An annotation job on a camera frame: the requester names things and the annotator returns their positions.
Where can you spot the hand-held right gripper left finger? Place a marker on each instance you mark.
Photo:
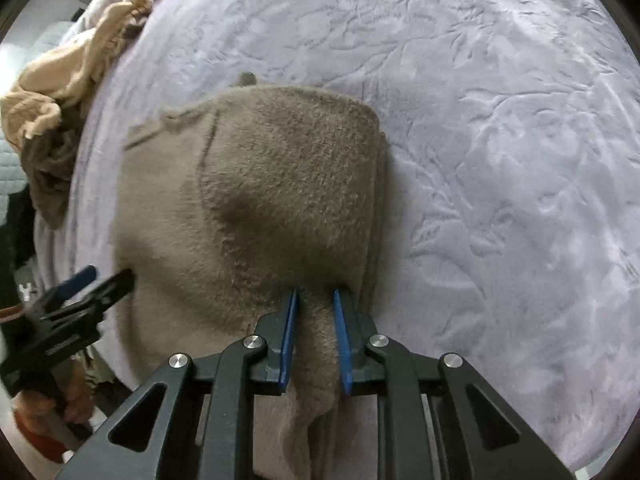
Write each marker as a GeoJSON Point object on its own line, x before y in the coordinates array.
{"type": "Point", "coordinates": [288, 345]}

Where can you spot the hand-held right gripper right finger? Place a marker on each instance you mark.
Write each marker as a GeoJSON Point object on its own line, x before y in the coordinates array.
{"type": "Point", "coordinates": [344, 345]}

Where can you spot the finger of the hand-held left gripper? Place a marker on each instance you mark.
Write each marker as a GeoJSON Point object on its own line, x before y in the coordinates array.
{"type": "Point", "coordinates": [117, 282]}
{"type": "Point", "coordinates": [80, 278]}

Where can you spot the taupe knit sweater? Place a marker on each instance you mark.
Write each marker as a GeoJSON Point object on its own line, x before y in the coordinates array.
{"type": "Point", "coordinates": [275, 185]}

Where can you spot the person's left hand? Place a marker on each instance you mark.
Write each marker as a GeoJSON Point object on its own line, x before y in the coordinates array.
{"type": "Point", "coordinates": [79, 400]}

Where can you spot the dark brown cloth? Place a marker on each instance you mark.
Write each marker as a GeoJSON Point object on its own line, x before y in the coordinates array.
{"type": "Point", "coordinates": [50, 170]}

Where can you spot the white quilted cover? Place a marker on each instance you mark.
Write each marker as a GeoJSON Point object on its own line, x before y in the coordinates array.
{"type": "Point", "coordinates": [10, 170]}

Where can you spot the tan crumpled garment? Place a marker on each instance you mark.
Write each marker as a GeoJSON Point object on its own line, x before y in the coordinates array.
{"type": "Point", "coordinates": [50, 80]}

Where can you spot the lavender embossed blanket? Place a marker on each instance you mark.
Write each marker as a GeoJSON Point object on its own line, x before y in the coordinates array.
{"type": "Point", "coordinates": [500, 160]}

